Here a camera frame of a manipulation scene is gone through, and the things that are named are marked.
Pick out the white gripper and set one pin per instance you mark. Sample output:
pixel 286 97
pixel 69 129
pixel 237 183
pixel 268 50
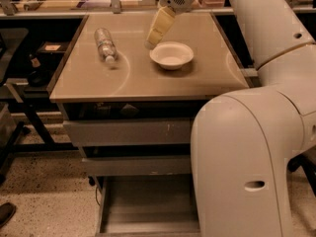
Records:
pixel 164 19

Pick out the clear plastic water bottle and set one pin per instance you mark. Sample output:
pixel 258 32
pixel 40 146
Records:
pixel 105 45

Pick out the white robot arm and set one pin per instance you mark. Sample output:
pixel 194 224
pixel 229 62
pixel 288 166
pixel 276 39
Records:
pixel 242 141

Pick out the grey drawer cabinet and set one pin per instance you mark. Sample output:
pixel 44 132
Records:
pixel 135 87

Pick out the grey top drawer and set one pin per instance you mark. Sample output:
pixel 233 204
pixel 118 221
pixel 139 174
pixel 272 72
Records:
pixel 120 132

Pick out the dark bottle under desk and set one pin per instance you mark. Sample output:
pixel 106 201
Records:
pixel 39 76

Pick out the grey middle drawer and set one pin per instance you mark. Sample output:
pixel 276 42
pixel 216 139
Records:
pixel 138 166

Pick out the open grey bottom drawer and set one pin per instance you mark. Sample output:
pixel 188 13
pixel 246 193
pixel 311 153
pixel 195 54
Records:
pixel 148 206

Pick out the white paper bowl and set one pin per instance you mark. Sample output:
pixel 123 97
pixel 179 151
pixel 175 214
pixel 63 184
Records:
pixel 171 55

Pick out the black box with label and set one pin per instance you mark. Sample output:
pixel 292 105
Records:
pixel 53 47

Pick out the dark shoe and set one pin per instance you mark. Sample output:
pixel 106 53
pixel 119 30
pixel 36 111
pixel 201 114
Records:
pixel 7 210

